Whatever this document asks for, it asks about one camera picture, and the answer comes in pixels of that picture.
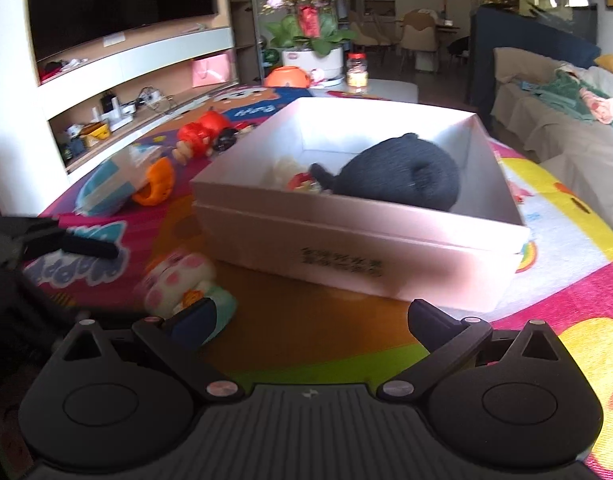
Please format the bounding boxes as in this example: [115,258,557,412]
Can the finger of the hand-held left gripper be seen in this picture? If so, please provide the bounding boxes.
[24,217,120,261]

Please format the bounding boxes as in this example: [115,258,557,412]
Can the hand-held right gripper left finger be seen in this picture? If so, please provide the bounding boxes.
[56,296,247,402]

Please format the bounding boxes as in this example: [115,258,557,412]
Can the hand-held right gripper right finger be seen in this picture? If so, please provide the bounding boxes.
[377,298,562,402]

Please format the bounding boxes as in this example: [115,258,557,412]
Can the pink pig toy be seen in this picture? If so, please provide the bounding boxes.
[136,249,238,346]

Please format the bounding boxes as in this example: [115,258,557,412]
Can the white blue toy vehicle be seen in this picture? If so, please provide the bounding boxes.
[75,144,162,217]

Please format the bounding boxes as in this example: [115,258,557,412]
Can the orange pumpkin toy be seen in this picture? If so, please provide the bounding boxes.
[133,156,176,207]

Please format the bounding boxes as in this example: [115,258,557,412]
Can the pink cardboard box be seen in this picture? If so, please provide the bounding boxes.
[190,96,532,313]

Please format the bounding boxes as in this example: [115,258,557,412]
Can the black plush toy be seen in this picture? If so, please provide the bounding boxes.
[309,132,462,212]

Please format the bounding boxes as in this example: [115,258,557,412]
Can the red figure toy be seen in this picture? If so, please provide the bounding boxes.
[172,110,233,165]

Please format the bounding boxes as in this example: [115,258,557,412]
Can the black toy car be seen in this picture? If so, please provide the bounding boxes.
[212,127,240,152]

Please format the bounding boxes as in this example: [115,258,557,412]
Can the colourful cartoon play mat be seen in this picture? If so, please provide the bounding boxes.
[0,85,613,480]

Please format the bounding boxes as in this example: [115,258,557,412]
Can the yellow box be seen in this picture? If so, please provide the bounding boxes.
[79,122,111,148]

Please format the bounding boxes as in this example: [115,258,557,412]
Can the white electronic devices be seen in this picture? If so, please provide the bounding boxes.
[99,92,137,126]

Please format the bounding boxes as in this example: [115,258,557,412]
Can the white power strip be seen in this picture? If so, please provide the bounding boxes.
[136,87,167,111]

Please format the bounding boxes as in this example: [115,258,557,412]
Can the white wooden tv cabinet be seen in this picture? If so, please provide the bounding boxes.
[0,0,257,216]

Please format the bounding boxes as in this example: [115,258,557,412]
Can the pink gift bag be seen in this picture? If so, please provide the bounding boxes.
[191,52,234,88]

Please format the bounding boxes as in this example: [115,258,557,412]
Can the grey covered sofa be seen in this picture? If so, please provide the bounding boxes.
[491,47,613,231]

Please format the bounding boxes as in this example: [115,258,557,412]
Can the white low table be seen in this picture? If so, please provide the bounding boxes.
[309,78,419,104]

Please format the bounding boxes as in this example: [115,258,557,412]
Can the black television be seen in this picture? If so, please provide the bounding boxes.
[25,0,220,63]

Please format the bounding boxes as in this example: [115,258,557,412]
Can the clear jar with red lid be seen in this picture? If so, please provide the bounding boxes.
[346,52,369,95]

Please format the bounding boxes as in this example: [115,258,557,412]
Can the orange pumpkin bucket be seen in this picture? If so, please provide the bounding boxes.
[264,65,312,88]

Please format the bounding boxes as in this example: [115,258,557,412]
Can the green cloth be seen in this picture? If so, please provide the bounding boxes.
[523,69,594,121]

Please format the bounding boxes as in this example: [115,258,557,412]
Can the pink cloth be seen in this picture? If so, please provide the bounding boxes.
[579,87,613,126]

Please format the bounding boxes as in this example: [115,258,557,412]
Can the pink orchid in white pot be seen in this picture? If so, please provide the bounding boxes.
[260,0,359,83]

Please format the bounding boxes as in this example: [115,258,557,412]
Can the beige dining chair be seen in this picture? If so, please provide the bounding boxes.
[399,10,439,71]
[369,12,393,61]

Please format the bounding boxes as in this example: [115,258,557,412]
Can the red paper tag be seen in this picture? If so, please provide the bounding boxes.
[297,4,321,38]

